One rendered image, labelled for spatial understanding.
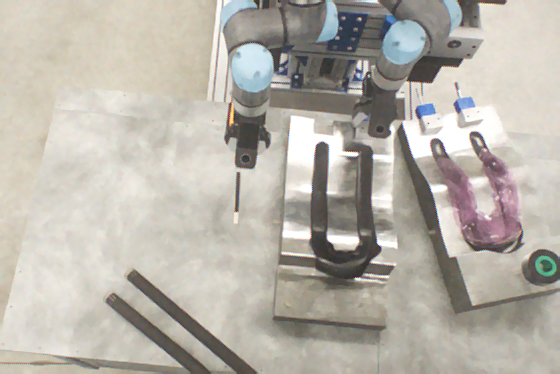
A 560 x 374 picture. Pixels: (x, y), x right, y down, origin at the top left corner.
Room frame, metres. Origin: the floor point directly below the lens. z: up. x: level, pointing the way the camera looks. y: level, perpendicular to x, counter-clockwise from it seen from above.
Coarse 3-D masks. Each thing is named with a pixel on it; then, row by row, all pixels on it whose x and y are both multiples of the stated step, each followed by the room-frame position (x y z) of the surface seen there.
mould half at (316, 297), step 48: (288, 144) 0.65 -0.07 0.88; (336, 144) 0.67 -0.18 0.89; (384, 144) 0.68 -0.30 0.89; (288, 192) 0.53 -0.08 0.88; (336, 192) 0.54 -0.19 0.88; (384, 192) 0.56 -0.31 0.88; (288, 240) 0.39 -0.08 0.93; (336, 240) 0.40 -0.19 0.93; (384, 240) 0.42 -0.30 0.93; (288, 288) 0.30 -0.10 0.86; (336, 288) 0.31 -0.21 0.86; (384, 288) 0.32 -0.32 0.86
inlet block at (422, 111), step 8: (416, 88) 0.87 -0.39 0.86; (424, 104) 0.82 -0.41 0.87; (432, 104) 0.82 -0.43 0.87; (416, 112) 0.81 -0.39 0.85; (424, 112) 0.80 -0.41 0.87; (432, 112) 0.80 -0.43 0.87; (424, 120) 0.77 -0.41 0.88; (432, 120) 0.77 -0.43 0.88; (440, 120) 0.77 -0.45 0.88; (424, 128) 0.75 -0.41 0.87; (432, 128) 0.75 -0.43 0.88; (440, 128) 0.76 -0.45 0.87
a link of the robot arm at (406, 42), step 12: (396, 24) 0.76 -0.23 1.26; (408, 24) 0.76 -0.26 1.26; (396, 36) 0.73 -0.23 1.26; (408, 36) 0.73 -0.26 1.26; (420, 36) 0.73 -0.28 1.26; (384, 48) 0.72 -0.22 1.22; (396, 48) 0.71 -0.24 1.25; (408, 48) 0.70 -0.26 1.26; (420, 48) 0.71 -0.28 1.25; (384, 60) 0.71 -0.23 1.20; (396, 60) 0.70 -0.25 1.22; (408, 60) 0.70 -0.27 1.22; (384, 72) 0.70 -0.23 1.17; (396, 72) 0.70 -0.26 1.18; (408, 72) 0.71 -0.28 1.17
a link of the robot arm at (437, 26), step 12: (408, 0) 0.84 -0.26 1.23; (420, 0) 0.84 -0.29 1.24; (432, 0) 0.84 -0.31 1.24; (444, 0) 0.84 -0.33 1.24; (396, 12) 0.83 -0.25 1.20; (408, 12) 0.82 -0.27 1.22; (420, 12) 0.81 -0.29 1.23; (432, 12) 0.81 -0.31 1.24; (444, 12) 0.81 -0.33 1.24; (456, 12) 0.82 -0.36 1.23; (420, 24) 0.78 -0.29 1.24; (432, 24) 0.78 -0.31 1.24; (444, 24) 0.79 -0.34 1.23; (456, 24) 0.81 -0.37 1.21; (432, 36) 0.76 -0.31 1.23; (444, 36) 0.78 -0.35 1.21
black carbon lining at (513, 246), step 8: (472, 136) 0.75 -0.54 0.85; (480, 136) 0.76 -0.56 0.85; (432, 144) 0.72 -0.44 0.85; (440, 144) 0.72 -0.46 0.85; (472, 144) 0.73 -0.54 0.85; (480, 144) 0.73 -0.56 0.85; (432, 152) 0.69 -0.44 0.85; (440, 152) 0.70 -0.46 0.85; (520, 240) 0.48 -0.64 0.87; (472, 248) 0.44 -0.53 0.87; (480, 248) 0.45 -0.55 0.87; (488, 248) 0.45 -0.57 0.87; (496, 248) 0.45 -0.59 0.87; (504, 248) 0.45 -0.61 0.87; (512, 248) 0.46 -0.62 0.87
